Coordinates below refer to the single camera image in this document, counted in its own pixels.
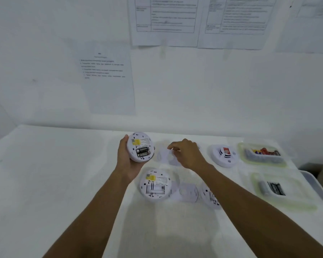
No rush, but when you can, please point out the person's left forearm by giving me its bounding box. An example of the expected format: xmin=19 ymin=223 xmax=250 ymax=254
xmin=43 ymin=169 xmax=130 ymax=258

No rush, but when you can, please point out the clear plastic container lid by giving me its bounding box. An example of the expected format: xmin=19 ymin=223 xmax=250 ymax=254
xmin=299 ymin=170 xmax=323 ymax=205

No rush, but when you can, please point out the person's right hand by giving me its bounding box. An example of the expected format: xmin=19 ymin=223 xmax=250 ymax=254
xmin=167 ymin=139 xmax=214 ymax=174

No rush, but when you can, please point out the white smoke detector red label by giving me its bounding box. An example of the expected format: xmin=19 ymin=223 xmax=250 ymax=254
xmin=210 ymin=144 xmax=240 ymax=168

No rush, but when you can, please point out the white smoke detector empty compartment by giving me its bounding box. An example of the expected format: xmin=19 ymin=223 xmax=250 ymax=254
xmin=139 ymin=169 xmax=181 ymax=204

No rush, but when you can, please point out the white paper with text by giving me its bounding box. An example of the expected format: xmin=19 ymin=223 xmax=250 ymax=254
xmin=69 ymin=40 xmax=137 ymax=115

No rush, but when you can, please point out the white paper with table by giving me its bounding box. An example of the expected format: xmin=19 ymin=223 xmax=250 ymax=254
xmin=128 ymin=0 xmax=200 ymax=47
xmin=198 ymin=0 xmax=278 ymax=50

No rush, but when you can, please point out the clear container with green rim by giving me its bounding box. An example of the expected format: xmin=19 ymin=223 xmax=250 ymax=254
xmin=237 ymin=142 xmax=289 ymax=168
xmin=250 ymin=172 xmax=319 ymax=211

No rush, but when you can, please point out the white round mounting plate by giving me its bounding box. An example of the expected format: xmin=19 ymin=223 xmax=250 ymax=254
xmin=157 ymin=146 xmax=184 ymax=166
xmin=178 ymin=184 xmax=199 ymax=203

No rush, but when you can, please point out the white smoke detector with batteries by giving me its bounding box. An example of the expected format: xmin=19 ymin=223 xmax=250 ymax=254
xmin=127 ymin=132 xmax=155 ymax=163

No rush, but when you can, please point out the pile of assorted coloured batteries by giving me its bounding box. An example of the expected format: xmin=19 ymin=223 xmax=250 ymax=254
xmin=251 ymin=148 xmax=282 ymax=157

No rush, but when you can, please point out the person's left hand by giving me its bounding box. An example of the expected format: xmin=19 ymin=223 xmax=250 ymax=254
xmin=116 ymin=134 xmax=142 ymax=183

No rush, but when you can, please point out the pack of black batteries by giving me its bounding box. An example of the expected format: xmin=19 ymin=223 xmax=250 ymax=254
xmin=268 ymin=182 xmax=286 ymax=196

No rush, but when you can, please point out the person's right forearm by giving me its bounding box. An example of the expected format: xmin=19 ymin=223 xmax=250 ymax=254
xmin=196 ymin=163 xmax=323 ymax=258

